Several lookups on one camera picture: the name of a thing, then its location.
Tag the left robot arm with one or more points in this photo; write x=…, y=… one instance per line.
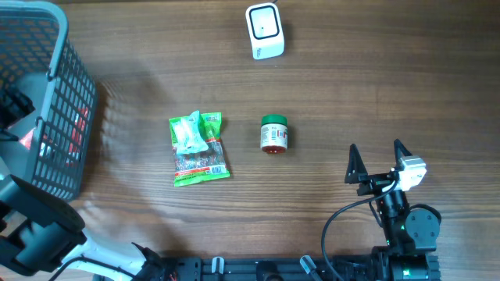
x=52, y=237

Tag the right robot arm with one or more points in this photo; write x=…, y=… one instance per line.
x=410, y=231

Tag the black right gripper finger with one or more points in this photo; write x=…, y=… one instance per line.
x=356, y=171
x=400, y=151

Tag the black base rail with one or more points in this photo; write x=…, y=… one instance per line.
x=273, y=269

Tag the green lid jar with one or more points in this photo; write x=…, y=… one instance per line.
x=274, y=134

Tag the white barcode scanner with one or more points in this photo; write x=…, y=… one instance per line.
x=265, y=30

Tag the red stick packet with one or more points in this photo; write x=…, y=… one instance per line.
x=79, y=127

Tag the grey plastic mesh basket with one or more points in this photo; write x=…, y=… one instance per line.
x=43, y=84

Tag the teal translucent packet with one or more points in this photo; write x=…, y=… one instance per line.
x=188, y=136

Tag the green snack bag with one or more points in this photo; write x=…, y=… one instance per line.
x=203, y=166

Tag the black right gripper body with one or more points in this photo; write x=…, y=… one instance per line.
x=374, y=183

